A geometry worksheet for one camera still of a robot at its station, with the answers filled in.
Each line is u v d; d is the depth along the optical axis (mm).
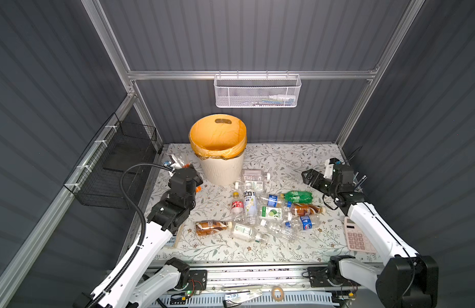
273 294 707
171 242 806
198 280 729
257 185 967
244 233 806
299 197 920
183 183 489
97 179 692
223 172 915
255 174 1005
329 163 754
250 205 867
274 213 871
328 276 730
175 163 604
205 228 823
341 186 620
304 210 867
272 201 908
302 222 844
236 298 687
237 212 905
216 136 1020
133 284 412
